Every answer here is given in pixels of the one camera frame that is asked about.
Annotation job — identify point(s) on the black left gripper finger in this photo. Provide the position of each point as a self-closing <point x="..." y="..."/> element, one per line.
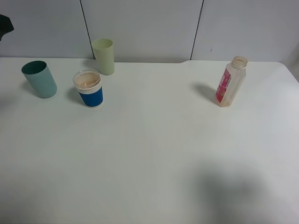
<point x="5" y="26"/>

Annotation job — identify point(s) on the teal green plastic cup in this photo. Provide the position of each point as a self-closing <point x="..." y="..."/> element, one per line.
<point x="40" y="78"/>

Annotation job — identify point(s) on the pink label drink bottle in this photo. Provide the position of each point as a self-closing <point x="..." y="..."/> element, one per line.
<point x="231" y="81"/>

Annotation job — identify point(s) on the blue sleeved paper cup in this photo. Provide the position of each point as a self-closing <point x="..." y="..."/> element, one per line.
<point x="89" y="86"/>

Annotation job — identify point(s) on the pale green tall cup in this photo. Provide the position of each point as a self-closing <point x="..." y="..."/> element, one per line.
<point x="104" y="53"/>

